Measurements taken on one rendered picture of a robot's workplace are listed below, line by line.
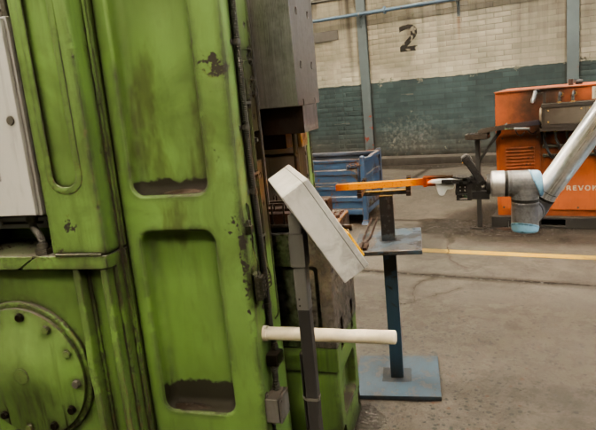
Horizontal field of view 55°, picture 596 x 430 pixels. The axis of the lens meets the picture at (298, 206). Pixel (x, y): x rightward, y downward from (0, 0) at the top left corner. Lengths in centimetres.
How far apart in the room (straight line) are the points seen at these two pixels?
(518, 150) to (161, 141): 412
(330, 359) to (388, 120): 813
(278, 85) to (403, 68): 804
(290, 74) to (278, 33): 14
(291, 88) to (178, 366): 107
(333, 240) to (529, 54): 831
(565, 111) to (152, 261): 407
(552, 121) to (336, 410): 369
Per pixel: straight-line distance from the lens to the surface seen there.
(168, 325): 211
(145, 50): 196
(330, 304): 211
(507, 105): 556
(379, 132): 1016
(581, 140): 214
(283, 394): 205
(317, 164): 604
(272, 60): 199
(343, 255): 145
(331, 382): 226
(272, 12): 200
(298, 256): 159
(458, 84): 974
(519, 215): 208
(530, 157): 556
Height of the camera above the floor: 141
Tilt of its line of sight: 11 degrees down
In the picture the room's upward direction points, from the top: 6 degrees counter-clockwise
